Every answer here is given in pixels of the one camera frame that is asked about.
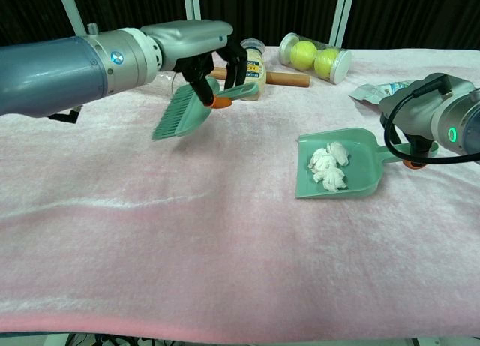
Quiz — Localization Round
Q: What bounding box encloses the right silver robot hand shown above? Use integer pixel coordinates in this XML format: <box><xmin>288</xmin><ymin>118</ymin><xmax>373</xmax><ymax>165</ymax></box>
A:
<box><xmin>378</xmin><ymin>72</ymin><xmax>473</xmax><ymax>170</ymax></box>

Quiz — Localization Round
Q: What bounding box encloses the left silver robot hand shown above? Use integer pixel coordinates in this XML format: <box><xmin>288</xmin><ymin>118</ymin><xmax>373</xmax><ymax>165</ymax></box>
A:
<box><xmin>140</xmin><ymin>20</ymin><xmax>249</xmax><ymax>109</ymax></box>

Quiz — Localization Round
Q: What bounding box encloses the green hand brush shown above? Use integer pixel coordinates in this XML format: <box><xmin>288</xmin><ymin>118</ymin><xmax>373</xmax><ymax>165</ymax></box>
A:
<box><xmin>151</xmin><ymin>77</ymin><xmax>261</xmax><ymax>142</ymax></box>

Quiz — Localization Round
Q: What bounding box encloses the green dustpan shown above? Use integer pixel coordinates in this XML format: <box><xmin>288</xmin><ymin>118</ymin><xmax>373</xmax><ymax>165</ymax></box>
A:
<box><xmin>295</xmin><ymin>127</ymin><xmax>440</xmax><ymax>201</ymax></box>

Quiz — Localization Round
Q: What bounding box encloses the white paper scrap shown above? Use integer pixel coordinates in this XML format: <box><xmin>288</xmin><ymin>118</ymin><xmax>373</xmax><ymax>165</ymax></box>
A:
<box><xmin>307</xmin><ymin>140</ymin><xmax>353</xmax><ymax>193</ymax></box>

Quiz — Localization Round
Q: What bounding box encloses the clear plastic snack packet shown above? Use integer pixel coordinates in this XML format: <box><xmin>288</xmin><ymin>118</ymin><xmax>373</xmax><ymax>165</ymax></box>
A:
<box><xmin>348</xmin><ymin>79</ymin><xmax>414</xmax><ymax>107</ymax></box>

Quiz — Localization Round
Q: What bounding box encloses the black curtain panel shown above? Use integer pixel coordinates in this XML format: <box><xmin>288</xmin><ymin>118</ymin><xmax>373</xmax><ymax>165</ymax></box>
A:
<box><xmin>196</xmin><ymin>0</ymin><xmax>344</xmax><ymax>49</ymax></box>
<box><xmin>344</xmin><ymin>0</ymin><xmax>480</xmax><ymax>51</ymax></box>
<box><xmin>65</xmin><ymin>0</ymin><xmax>189</xmax><ymax>32</ymax></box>
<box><xmin>0</xmin><ymin>0</ymin><xmax>76</xmax><ymax>47</ymax></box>

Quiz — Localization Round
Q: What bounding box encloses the mayonnaise squeeze bottle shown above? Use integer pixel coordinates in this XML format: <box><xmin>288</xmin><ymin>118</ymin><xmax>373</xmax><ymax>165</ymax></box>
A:
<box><xmin>239</xmin><ymin>38</ymin><xmax>269</xmax><ymax>102</ymax></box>

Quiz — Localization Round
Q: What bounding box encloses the clear tennis ball tube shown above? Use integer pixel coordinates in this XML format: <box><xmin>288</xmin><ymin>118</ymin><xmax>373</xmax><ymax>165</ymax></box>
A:
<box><xmin>278</xmin><ymin>32</ymin><xmax>353</xmax><ymax>86</ymax></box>

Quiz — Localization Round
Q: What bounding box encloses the yellow tennis ball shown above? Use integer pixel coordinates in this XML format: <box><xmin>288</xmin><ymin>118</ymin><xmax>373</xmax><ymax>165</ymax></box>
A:
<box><xmin>290</xmin><ymin>41</ymin><xmax>319</xmax><ymax>71</ymax></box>
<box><xmin>313</xmin><ymin>48</ymin><xmax>341</xmax><ymax>77</ymax></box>

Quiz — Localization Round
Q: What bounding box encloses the wooden rolling stick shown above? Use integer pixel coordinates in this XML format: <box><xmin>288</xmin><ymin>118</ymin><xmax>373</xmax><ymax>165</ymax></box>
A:
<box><xmin>209</xmin><ymin>66</ymin><xmax>313</xmax><ymax>89</ymax></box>

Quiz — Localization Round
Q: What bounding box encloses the pink fuzzy tablecloth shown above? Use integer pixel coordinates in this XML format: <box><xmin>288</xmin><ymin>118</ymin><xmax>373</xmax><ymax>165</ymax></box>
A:
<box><xmin>0</xmin><ymin>45</ymin><xmax>480</xmax><ymax>341</ymax></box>

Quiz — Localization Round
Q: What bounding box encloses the white aluminium frame post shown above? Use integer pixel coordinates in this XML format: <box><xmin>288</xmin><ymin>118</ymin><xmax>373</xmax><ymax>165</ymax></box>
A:
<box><xmin>182</xmin><ymin>0</ymin><xmax>201</xmax><ymax>23</ymax></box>
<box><xmin>328</xmin><ymin>0</ymin><xmax>357</xmax><ymax>49</ymax></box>
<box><xmin>55</xmin><ymin>0</ymin><xmax>89</xmax><ymax>38</ymax></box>

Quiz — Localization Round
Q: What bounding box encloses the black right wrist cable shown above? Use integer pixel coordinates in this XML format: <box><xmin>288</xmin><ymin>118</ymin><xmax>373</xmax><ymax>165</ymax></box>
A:
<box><xmin>382</xmin><ymin>77</ymin><xmax>480</xmax><ymax>164</ymax></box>

